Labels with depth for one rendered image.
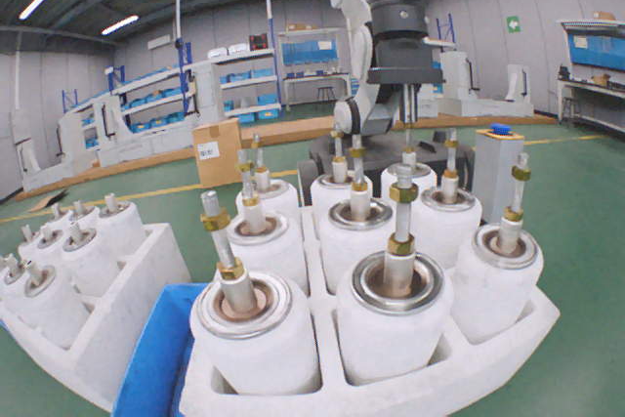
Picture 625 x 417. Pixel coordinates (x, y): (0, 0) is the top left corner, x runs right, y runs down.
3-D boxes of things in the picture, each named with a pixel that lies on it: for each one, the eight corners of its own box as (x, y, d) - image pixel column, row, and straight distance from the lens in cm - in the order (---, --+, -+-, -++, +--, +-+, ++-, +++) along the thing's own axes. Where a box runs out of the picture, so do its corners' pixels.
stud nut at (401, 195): (411, 206, 16) (412, 192, 15) (386, 201, 16) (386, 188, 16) (420, 193, 17) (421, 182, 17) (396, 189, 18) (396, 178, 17)
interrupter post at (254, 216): (243, 231, 30) (236, 205, 29) (258, 223, 31) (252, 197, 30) (257, 237, 28) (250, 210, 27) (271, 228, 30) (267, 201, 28)
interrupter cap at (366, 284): (394, 337, 17) (395, 331, 17) (330, 279, 21) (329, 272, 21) (461, 281, 22) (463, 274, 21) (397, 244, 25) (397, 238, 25)
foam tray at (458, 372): (255, 283, 61) (236, 214, 51) (418, 257, 65) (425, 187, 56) (242, 448, 41) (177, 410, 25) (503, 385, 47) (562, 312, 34)
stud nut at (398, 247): (407, 257, 18) (408, 247, 17) (384, 252, 18) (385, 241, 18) (416, 242, 19) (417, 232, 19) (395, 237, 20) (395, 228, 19)
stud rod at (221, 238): (238, 295, 19) (207, 197, 15) (229, 290, 19) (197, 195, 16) (247, 287, 19) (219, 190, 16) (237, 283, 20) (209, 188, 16)
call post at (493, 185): (455, 271, 62) (475, 132, 49) (478, 263, 66) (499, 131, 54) (471, 290, 58) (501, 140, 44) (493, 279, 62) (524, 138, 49)
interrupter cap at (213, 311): (252, 359, 17) (249, 354, 16) (181, 313, 22) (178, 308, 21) (312, 289, 20) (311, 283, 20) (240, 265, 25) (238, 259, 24)
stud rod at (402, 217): (402, 270, 19) (409, 168, 15) (391, 267, 19) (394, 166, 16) (407, 262, 20) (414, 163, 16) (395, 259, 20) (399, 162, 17)
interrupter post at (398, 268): (396, 298, 20) (400, 264, 17) (375, 282, 21) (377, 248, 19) (418, 282, 21) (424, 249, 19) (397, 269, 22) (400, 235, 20)
